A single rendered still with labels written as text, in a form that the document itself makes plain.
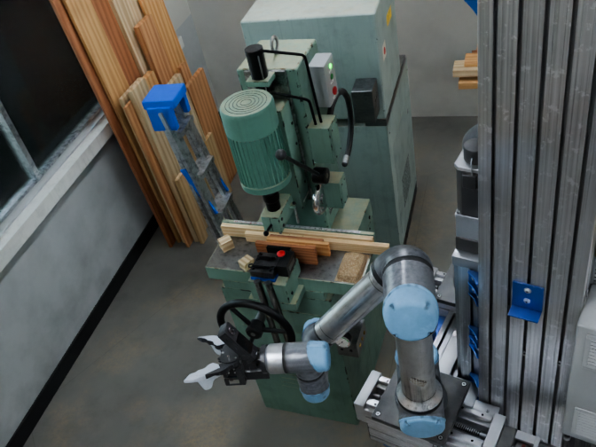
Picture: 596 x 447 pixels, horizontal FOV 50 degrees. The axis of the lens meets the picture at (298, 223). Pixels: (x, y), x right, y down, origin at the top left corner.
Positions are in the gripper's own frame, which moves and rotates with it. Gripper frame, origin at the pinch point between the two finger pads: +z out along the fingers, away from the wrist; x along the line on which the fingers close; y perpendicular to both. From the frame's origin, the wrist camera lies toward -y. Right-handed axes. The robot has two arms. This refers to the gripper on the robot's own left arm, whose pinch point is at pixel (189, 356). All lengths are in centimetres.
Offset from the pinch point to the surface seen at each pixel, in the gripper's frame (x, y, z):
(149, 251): 195, 98, 101
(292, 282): 58, 24, -16
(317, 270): 66, 25, -24
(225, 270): 69, 25, 10
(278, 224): 74, 10, -12
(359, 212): 108, 29, -38
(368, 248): 71, 22, -42
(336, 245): 74, 21, -31
